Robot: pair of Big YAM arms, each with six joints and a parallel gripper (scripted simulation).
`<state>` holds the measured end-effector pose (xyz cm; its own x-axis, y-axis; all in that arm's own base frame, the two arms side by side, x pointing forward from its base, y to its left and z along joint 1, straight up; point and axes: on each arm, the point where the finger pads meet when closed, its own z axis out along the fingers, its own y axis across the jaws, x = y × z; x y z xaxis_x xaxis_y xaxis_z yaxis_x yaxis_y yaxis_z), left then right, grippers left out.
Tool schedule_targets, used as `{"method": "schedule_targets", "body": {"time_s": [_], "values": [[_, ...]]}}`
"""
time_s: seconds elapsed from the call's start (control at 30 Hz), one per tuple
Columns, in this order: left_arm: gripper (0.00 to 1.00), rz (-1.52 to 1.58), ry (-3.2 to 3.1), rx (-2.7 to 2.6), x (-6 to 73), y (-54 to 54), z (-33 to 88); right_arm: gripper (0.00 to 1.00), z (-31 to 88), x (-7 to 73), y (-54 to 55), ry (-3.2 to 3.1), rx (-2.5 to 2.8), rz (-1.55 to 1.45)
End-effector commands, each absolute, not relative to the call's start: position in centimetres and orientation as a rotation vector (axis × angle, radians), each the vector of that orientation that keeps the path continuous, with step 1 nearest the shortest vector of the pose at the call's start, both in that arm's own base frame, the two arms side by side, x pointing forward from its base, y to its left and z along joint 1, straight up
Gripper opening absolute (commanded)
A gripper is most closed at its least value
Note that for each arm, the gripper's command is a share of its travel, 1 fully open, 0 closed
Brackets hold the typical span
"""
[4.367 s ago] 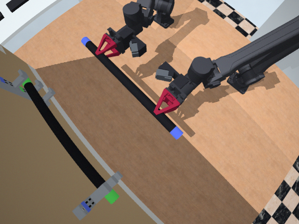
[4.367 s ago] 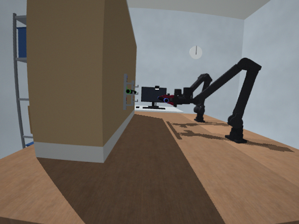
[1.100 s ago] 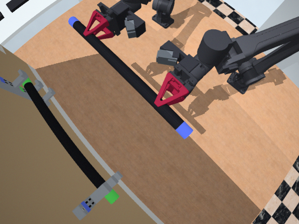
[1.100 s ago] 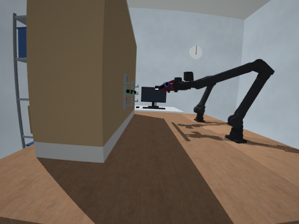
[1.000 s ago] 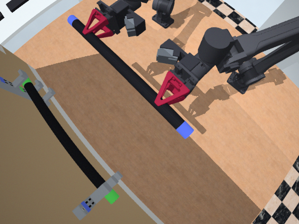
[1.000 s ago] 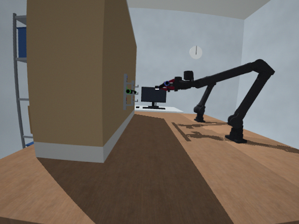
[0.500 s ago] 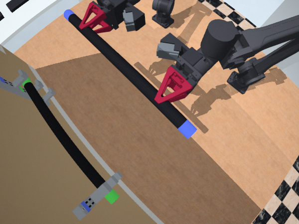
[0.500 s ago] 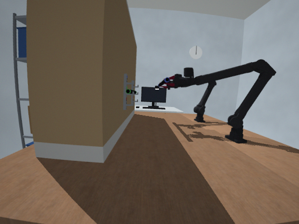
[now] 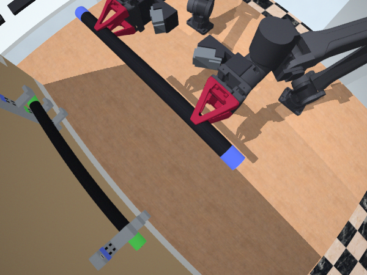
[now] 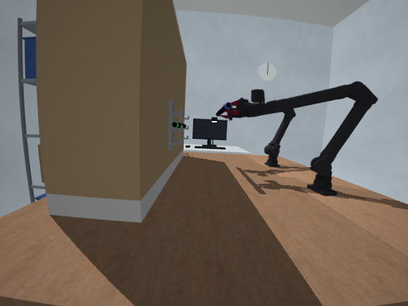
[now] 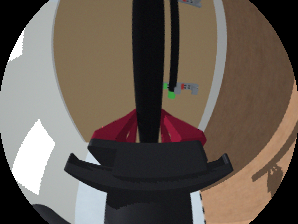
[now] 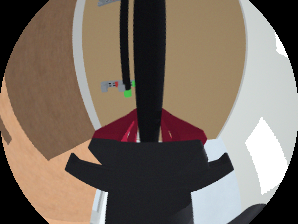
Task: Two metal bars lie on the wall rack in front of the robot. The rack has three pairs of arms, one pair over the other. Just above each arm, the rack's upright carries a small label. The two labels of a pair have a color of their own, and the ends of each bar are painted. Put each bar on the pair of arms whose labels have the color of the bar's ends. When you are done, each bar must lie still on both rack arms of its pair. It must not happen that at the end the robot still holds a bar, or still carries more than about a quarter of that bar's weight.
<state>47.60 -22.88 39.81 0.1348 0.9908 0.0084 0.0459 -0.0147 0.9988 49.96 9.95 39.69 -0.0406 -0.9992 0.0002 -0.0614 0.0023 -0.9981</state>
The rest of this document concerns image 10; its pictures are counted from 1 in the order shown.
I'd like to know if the black bar with green ends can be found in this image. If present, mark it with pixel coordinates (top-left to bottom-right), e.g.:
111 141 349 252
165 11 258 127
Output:
171 122 186 128

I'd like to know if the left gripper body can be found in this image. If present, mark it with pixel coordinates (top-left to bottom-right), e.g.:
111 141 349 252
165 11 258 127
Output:
238 98 253 118

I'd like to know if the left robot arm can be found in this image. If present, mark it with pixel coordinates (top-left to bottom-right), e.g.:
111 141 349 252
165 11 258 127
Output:
251 82 378 196

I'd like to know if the black bar with blue ends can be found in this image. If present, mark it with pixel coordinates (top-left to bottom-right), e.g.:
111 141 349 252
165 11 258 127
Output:
216 102 232 116

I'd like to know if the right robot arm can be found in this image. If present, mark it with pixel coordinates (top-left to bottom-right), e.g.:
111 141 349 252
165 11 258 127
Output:
243 109 296 167

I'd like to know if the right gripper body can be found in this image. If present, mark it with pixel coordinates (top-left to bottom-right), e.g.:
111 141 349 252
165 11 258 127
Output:
227 106 233 120

